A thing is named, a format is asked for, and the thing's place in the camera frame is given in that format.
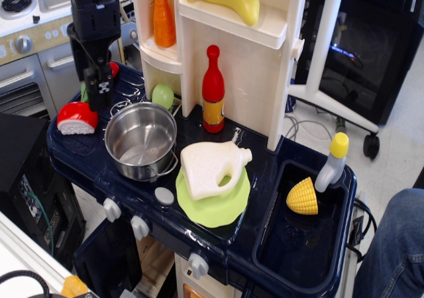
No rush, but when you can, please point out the red toy ketchup bottle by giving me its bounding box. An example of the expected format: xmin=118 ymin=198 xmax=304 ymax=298
xmin=202 ymin=45 xmax=225 ymax=133

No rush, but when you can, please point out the light green toy plate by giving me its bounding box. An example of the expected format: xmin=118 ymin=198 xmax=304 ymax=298
xmin=176 ymin=168 xmax=250 ymax=228

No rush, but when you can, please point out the red and white toy sushi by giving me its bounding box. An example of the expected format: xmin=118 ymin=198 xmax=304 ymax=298
xmin=56 ymin=101 xmax=99 ymax=135

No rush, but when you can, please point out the grey oval button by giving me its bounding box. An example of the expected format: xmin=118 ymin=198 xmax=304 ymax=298
xmin=154 ymin=187 xmax=175 ymax=207

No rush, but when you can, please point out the wooden toy kitchen oven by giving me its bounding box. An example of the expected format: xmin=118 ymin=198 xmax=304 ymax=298
xmin=1 ymin=0 xmax=80 ymax=119

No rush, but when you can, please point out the orange toy carrot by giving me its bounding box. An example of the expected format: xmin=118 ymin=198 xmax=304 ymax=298
xmin=153 ymin=0 xmax=176 ymax=48

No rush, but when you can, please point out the cream toy kitchen shelf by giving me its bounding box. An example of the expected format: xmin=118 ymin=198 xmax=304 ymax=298
xmin=133 ymin=0 xmax=305 ymax=150

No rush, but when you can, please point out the grey middle stove knob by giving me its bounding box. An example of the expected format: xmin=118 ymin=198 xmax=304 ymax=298
xmin=131 ymin=215 xmax=150 ymax=240

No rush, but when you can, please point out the black monitor screen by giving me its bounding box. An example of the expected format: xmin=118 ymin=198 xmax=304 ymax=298
xmin=294 ymin=0 xmax=424 ymax=125

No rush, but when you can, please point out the grey left stove knob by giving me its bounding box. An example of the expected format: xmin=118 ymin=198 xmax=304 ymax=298
xmin=103 ymin=198 xmax=122 ymax=223

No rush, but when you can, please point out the grey stove knob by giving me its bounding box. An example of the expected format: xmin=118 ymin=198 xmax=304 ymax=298
xmin=103 ymin=198 xmax=122 ymax=223
xmin=131 ymin=215 xmax=150 ymax=240
xmin=188 ymin=253 xmax=209 ymax=280

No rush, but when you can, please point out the dark blue toy kitchen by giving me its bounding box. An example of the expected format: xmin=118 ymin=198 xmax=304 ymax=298
xmin=47 ymin=65 xmax=356 ymax=297

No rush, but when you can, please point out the stainless steel pot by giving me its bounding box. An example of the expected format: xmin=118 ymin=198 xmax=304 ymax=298
xmin=104 ymin=102 xmax=178 ymax=182

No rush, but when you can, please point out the grey right stove knob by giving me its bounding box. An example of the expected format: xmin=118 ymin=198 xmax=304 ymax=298
xmin=188 ymin=253 xmax=209 ymax=280

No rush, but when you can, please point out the light green toy fruit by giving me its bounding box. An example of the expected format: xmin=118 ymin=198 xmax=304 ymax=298
xmin=152 ymin=83 xmax=174 ymax=110

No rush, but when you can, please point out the blue jeans leg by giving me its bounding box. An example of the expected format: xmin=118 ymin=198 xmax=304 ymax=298
xmin=352 ymin=188 xmax=423 ymax=297

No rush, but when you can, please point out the green cable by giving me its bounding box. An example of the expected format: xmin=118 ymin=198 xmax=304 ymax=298
xmin=26 ymin=191 xmax=55 ymax=258

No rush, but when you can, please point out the red toy chili pepper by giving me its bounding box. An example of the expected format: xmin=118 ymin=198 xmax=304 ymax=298
xmin=80 ymin=62 xmax=119 ymax=103

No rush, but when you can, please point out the white toy jug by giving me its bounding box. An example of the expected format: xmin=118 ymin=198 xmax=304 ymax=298
xmin=180 ymin=141 xmax=252 ymax=201

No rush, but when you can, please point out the yellow object at bottom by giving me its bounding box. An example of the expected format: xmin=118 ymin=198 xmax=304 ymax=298
xmin=60 ymin=275 xmax=89 ymax=298

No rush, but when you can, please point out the yellow toy corn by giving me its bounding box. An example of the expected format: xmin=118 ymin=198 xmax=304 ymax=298
xmin=286 ymin=177 xmax=319 ymax=215

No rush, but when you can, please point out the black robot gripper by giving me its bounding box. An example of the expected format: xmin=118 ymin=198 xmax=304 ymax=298
xmin=67 ymin=0 xmax=121 ymax=111

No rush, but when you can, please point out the grey yellow toy faucet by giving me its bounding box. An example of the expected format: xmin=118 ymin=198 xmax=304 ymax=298
xmin=315 ymin=132 xmax=349 ymax=193

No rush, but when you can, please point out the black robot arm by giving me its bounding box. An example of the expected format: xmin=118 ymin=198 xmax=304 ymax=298
xmin=67 ymin=0 xmax=121 ymax=111

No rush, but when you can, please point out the white wheeled stand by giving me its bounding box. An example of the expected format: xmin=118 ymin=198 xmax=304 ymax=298
xmin=287 ymin=0 xmax=381 ymax=160

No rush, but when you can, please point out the black computer case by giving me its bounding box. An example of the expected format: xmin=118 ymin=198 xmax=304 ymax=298
xmin=1 ymin=114 xmax=85 ymax=270

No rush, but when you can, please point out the black braided cable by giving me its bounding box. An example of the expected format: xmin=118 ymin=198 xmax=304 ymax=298
xmin=0 ymin=270 xmax=51 ymax=298

